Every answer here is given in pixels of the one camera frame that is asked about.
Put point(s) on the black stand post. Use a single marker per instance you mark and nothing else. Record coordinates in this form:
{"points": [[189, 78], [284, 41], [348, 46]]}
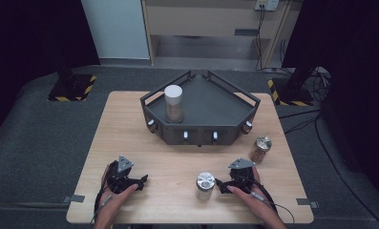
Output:
{"points": [[300, 78], [66, 76]]}

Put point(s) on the beige wooden cabinet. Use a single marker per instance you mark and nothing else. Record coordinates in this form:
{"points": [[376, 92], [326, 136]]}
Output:
{"points": [[203, 22]]}

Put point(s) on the person's right hand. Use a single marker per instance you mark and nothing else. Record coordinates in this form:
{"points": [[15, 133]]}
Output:
{"points": [[252, 200]]}

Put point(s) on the grey label on cabinet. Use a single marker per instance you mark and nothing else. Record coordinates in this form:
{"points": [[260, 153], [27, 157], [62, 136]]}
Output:
{"points": [[246, 32]]}

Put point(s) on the grey tape strip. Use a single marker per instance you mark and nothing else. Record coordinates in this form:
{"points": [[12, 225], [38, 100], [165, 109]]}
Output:
{"points": [[73, 198], [307, 203]]}

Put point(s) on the white-lidded jar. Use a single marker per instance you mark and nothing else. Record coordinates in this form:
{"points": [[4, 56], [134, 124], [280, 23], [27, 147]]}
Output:
{"points": [[173, 103]]}

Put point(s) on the silver-lidded jar with pale contents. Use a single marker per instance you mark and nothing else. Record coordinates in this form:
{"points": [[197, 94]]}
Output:
{"points": [[205, 186]]}

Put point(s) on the hazard-striped stand base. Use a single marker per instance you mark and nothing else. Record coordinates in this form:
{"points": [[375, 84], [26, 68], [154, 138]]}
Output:
{"points": [[82, 92], [284, 97]]}

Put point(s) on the person's left hand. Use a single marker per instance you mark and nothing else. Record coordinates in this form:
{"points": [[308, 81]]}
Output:
{"points": [[114, 202]]}

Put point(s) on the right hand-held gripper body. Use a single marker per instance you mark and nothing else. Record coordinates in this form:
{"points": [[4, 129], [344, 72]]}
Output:
{"points": [[241, 175]]}

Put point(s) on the black curtain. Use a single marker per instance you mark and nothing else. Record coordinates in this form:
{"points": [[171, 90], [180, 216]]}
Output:
{"points": [[355, 63], [25, 47]]}

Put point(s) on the black hexagonal tray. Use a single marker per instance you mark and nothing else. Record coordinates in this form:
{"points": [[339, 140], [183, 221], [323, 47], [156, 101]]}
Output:
{"points": [[209, 109]]}

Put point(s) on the silver-lidded jar with brown contents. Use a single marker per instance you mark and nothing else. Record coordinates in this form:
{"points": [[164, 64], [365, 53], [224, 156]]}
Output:
{"points": [[260, 149]]}

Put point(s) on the white wall socket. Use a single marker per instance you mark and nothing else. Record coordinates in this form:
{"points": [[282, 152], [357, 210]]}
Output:
{"points": [[267, 4]]}

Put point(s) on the white panel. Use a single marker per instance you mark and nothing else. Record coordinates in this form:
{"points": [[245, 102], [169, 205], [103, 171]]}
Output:
{"points": [[117, 28]]}

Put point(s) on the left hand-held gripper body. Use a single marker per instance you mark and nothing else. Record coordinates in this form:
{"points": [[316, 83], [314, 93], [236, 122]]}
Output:
{"points": [[120, 178]]}

